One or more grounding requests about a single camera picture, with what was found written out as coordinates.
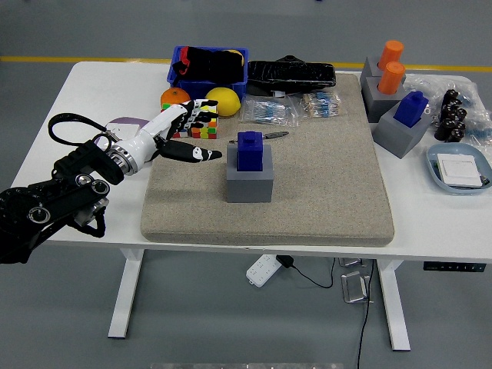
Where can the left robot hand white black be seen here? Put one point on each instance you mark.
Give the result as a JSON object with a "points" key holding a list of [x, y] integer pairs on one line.
{"points": [[153, 130]]}

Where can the blue square seal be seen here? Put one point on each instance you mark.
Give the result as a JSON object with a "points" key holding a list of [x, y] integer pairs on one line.
{"points": [[250, 153], [409, 109]]}

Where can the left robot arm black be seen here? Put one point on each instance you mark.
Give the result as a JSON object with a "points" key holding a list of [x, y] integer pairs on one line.
{"points": [[77, 192]]}

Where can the grey seal holder block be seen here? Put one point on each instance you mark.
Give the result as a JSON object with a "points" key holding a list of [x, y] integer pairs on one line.
{"points": [[374, 104], [396, 138], [369, 69], [250, 188]]}

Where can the orange cylinder seal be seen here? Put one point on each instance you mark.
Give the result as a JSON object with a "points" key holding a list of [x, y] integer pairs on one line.
{"points": [[391, 54], [391, 78]]}

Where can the orange fruit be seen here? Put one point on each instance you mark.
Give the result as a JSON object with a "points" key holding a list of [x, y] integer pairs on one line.
{"points": [[175, 96]]}

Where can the blue plastic bin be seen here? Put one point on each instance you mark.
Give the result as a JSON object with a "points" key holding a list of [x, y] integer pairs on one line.
{"points": [[200, 89]]}

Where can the yellow lemon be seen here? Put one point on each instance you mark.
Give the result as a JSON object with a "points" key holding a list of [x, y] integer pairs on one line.
{"points": [[223, 102]]}

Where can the black cloth with red trim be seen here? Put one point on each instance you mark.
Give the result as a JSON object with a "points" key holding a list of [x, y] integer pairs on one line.
{"points": [[215, 63]]}

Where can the yellow item in bin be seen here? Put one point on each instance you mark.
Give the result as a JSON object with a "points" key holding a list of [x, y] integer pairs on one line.
{"points": [[241, 58]]}

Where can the bag of blue resistors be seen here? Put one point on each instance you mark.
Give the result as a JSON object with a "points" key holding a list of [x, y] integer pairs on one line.
{"points": [[269, 111]]}

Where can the small metal hand tool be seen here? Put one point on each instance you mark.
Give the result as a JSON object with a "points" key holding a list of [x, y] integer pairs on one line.
{"points": [[276, 135]]}

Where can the black plastic tray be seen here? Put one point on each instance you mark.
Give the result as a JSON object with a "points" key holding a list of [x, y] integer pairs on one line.
{"points": [[288, 75]]}

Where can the white table leg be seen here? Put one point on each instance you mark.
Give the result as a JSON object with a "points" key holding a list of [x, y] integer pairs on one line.
{"points": [[394, 307], [125, 296]]}

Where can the bag of tan resistors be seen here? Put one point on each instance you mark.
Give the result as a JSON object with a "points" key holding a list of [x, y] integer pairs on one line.
{"points": [[321, 104]]}

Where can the white power strip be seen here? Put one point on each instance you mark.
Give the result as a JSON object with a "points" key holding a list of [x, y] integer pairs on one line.
{"points": [[261, 269]]}

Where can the grey-brown mat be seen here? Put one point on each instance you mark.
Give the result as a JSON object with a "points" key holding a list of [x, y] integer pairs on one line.
{"points": [[326, 192]]}

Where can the clear plastic bag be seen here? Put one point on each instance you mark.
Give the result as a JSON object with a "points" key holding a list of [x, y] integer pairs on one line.
{"points": [[426, 86]]}

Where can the black capacitor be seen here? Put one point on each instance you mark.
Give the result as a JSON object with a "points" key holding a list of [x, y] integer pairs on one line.
{"points": [[441, 133], [447, 112], [457, 132], [447, 125], [450, 98], [460, 115]]}

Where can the light blue shallow tray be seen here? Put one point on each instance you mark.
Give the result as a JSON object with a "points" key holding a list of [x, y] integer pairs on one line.
{"points": [[453, 148]]}

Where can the clear bag of blue parts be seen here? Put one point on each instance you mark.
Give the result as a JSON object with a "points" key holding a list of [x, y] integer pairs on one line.
{"points": [[478, 123]]}

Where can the black table control panel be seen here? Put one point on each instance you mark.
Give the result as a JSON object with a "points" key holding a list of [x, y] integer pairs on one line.
{"points": [[453, 266]]}

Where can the metal bracket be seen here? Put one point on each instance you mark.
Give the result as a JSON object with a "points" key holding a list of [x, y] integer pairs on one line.
{"points": [[351, 262], [355, 286]]}

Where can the white switch panel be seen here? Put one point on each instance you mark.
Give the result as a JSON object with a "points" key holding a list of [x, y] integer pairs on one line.
{"points": [[459, 169]]}

